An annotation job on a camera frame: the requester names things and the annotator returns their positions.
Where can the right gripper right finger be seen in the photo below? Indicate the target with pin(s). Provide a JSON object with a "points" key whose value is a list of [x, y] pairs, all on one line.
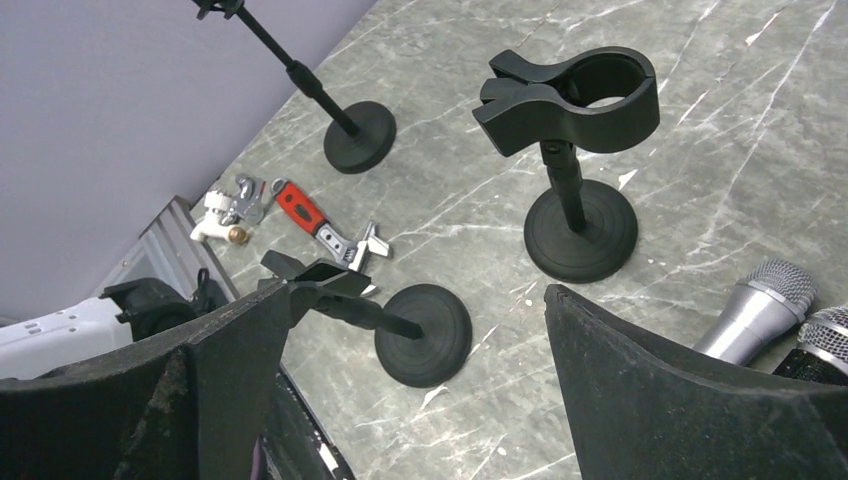
{"points": [[641, 406]]}

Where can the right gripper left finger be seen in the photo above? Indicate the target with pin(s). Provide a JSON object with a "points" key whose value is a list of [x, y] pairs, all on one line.
{"points": [[188, 403]]}

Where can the silver grey microphone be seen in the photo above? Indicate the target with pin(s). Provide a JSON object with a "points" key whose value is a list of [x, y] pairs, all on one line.
{"points": [[771, 300]]}

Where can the black mic stand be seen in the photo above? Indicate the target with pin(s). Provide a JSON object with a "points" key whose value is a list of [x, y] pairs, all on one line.
{"points": [[422, 335], [603, 101]]}

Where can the shock mount stand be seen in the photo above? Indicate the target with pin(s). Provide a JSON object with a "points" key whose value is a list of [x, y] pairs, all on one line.
{"points": [[359, 137]]}

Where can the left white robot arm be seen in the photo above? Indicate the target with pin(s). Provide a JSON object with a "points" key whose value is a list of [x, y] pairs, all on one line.
{"points": [[121, 315]]}

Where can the small brass white fitting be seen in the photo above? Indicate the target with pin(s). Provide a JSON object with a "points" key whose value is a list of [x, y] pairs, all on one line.
{"points": [[228, 217]]}

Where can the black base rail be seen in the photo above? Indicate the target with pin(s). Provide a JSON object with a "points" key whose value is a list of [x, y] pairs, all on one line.
{"points": [[293, 443]]}

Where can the red handled adjustable wrench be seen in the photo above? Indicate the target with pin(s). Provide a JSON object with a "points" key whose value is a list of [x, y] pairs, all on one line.
{"points": [[305, 213]]}

